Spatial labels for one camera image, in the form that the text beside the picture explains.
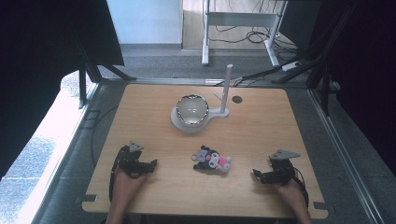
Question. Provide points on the person's left hand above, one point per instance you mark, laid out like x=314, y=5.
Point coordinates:
x=127, y=185

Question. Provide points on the dark curtain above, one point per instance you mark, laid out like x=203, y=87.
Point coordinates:
x=37, y=62
x=367, y=77

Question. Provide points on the round dark table grommet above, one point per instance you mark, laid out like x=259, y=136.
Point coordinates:
x=237, y=100

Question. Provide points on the black and pink plush toy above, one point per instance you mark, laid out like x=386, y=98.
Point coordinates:
x=211, y=161

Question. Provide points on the white metal desk frame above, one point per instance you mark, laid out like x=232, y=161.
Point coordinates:
x=239, y=19

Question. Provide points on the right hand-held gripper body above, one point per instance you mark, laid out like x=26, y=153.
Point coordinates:
x=281, y=169

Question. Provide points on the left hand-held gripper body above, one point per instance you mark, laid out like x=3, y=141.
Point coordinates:
x=129, y=161

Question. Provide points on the white stand with round base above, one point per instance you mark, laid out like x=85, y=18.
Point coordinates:
x=224, y=93

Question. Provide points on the shiny silver bowl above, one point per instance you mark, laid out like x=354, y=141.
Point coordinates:
x=192, y=109

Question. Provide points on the black metal stand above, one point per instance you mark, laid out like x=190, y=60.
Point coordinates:
x=90, y=70
x=320, y=62

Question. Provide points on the person's right hand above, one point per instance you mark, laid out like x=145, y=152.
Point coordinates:
x=289, y=193

